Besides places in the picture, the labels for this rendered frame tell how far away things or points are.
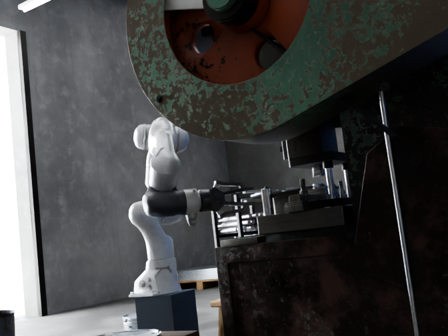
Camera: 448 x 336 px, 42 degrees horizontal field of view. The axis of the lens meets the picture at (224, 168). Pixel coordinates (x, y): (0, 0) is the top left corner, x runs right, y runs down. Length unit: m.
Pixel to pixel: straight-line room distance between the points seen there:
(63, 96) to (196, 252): 3.23
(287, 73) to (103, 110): 6.47
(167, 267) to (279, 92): 1.06
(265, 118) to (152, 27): 0.52
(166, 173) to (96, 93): 6.09
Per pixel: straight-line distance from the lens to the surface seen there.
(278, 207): 2.04
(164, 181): 1.91
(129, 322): 3.03
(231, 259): 1.90
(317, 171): 2.00
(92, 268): 7.43
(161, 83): 1.83
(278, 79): 1.59
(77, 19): 8.10
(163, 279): 2.39
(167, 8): 1.90
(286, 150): 2.03
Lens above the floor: 0.66
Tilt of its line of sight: 7 degrees up
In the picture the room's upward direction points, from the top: 7 degrees counter-clockwise
